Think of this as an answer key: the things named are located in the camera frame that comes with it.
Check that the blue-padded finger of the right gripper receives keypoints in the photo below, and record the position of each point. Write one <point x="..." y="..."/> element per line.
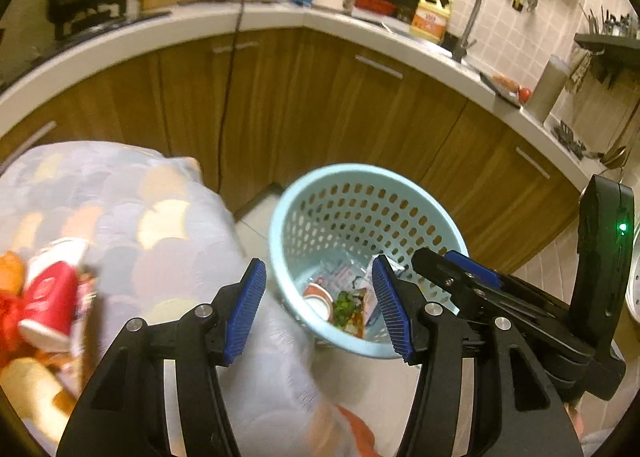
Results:
<point x="455" y="273"/>

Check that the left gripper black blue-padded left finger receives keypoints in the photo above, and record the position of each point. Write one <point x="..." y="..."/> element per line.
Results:
<point x="236" y="306"/>

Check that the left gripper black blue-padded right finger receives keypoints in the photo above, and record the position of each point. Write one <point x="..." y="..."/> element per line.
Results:
<point x="401" y="304"/>

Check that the green bok choy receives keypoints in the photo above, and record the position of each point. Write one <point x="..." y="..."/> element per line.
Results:
<point x="347" y="313"/>

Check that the light blue perforated trash basket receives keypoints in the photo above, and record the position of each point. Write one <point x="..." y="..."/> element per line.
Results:
<point x="350" y="213"/>

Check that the pastel scallop pattern tablecloth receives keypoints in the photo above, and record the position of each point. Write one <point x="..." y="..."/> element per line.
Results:
<point x="161" y="242"/>

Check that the red paper cup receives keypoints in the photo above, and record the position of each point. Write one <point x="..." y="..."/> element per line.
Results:
<point x="50" y="294"/>

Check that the steel thermos bottle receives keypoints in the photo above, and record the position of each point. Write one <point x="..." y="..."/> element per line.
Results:
<point x="548" y="89"/>

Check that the yellow detergent bottle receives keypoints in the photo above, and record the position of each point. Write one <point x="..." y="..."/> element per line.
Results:
<point x="430" y="21"/>

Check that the red plastic container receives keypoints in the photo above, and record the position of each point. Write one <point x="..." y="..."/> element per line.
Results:
<point x="380" y="7"/>

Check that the black gas stove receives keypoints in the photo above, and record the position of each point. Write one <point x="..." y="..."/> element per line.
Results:
<point x="80" y="31"/>

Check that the black wall shelf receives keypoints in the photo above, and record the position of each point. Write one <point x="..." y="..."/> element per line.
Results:
<point x="620" y="51"/>

